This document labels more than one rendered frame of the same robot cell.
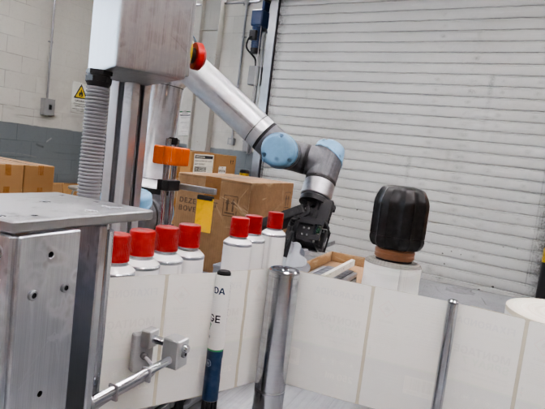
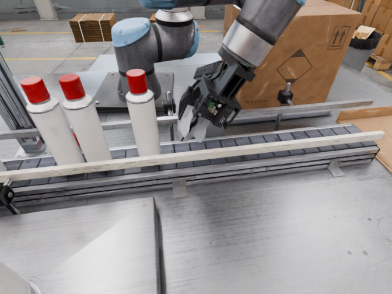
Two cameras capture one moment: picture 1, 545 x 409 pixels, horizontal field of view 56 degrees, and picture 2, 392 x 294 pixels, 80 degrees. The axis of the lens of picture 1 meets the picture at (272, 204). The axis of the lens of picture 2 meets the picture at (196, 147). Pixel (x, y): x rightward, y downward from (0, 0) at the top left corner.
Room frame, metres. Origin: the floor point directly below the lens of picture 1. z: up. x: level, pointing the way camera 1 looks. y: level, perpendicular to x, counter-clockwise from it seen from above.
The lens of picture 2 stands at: (0.94, -0.40, 1.26)
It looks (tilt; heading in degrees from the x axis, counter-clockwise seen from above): 41 degrees down; 57
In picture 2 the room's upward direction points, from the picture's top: straight up
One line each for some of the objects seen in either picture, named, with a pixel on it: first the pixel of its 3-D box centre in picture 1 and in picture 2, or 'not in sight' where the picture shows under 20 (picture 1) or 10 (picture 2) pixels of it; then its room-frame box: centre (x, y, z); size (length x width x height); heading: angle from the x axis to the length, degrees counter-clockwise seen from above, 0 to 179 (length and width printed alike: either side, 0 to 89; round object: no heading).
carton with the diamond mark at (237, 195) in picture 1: (234, 221); (275, 53); (1.57, 0.11, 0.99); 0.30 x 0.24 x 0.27; 156
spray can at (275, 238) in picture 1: (270, 260); (144, 120); (1.06, -0.01, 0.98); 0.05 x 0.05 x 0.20
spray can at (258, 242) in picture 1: (247, 269); (87, 126); (0.96, 0.03, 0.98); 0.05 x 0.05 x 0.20
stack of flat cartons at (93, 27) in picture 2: not in sight; (95, 27); (1.83, 4.19, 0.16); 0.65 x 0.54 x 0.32; 154
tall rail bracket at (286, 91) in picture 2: not in sight; (284, 115); (1.42, -0.09, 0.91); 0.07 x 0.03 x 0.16; 67
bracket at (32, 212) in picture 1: (39, 207); not in sight; (0.38, 0.17, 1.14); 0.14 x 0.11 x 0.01; 157
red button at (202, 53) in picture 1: (194, 55); not in sight; (0.74, 0.13, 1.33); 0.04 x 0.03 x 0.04; 32
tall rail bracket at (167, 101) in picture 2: not in sight; (171, 125); (1.14, 0.03, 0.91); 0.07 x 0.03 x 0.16; 67
